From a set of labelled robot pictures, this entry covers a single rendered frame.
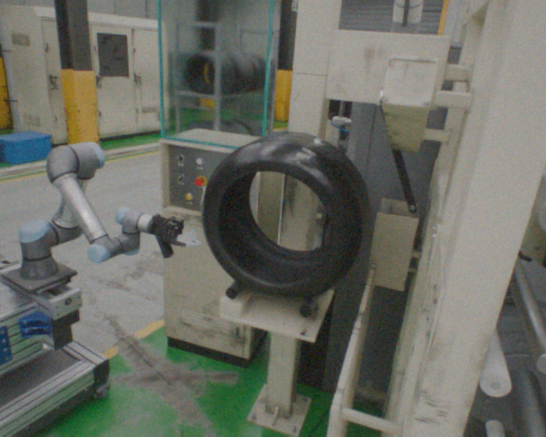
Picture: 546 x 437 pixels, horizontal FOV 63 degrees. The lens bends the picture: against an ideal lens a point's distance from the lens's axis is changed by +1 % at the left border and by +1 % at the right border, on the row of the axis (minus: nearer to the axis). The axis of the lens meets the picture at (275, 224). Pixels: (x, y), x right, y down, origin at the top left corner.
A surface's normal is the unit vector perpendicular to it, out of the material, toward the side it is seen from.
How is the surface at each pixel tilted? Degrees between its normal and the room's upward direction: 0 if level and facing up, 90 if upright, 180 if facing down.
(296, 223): 90
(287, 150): 43
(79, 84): 90
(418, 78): 72
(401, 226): 90
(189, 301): 90
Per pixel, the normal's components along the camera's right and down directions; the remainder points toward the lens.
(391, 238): -0.32, 0.33
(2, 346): 0.84, 0.26
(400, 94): -0.28, 0.04
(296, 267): -0.21, -0.58
